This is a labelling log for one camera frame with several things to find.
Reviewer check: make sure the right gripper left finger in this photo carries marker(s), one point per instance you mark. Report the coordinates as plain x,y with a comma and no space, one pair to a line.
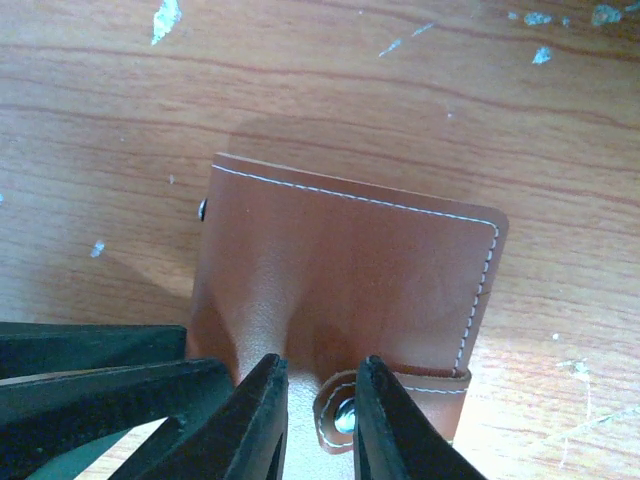
245,438

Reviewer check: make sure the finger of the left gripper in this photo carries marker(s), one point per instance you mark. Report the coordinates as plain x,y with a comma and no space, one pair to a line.
35,348
42,419

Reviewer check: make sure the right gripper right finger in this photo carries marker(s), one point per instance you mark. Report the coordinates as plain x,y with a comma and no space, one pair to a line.
392,438

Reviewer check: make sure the brown leather card holder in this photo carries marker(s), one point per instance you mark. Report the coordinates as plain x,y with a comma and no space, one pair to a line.
325,272

